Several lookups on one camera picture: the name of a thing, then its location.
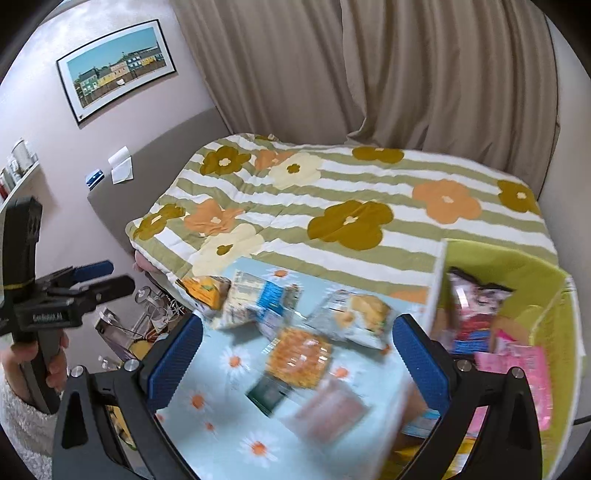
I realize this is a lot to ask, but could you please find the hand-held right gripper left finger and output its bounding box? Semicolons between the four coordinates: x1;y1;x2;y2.
52;314;204;480

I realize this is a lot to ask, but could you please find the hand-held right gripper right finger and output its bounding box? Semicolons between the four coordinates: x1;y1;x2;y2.
392;314;542;480

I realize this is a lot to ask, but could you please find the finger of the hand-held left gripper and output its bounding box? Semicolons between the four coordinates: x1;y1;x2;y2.
76;275;136;306
39;261;115;285

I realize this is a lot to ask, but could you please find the blue snack packet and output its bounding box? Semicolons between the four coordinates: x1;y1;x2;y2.
402;408;444;437

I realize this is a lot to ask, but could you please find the silver chips packet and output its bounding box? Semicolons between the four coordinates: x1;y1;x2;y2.
307;290;395;352

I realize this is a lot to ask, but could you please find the orange yellow snack packet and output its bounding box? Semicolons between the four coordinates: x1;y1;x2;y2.
180;274;232;319

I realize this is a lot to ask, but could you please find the cartoon print snack packet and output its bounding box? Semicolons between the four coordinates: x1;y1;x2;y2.
445;270;515;342

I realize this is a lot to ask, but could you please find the white snack packet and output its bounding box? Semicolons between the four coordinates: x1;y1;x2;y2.
215;270;301;330

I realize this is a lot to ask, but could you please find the pink striped snack packet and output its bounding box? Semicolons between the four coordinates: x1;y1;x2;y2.
473;344;552;430

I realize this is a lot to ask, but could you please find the pink translucent packet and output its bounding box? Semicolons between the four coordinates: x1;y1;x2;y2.
281;378;370;444

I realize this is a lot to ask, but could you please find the round cookie packet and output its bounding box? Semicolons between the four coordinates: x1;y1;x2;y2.
245;325;333;418

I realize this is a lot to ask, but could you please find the green cardboard box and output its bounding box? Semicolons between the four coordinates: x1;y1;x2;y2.
392;239;580;480

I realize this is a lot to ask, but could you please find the person's left forearm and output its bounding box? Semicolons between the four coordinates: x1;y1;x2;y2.
0;378;61;480

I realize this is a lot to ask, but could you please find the person's left hand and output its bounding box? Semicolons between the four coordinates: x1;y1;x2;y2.
0;332;70;408

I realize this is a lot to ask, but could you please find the clear glassware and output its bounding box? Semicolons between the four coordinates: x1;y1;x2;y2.
134;286;162;321

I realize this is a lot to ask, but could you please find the daisy print tablecloth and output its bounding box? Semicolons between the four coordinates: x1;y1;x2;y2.
154;258;444;480

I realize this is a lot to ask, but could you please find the white paper note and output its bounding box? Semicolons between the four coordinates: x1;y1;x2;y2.
108;147;136;184

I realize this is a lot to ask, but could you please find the white jar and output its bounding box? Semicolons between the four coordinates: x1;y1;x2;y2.
11;138;38;168

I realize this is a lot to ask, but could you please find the floral striped blanket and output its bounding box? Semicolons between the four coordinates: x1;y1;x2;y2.
126;133;559;305

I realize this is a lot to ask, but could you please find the beige curtain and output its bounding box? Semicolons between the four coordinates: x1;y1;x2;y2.
171;0;561;197

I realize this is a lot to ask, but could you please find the white wall shelf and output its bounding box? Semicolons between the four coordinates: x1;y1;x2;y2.
0;159;41;204

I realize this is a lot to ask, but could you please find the framed wall poster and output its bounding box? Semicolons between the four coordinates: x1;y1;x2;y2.
55;19;177;126

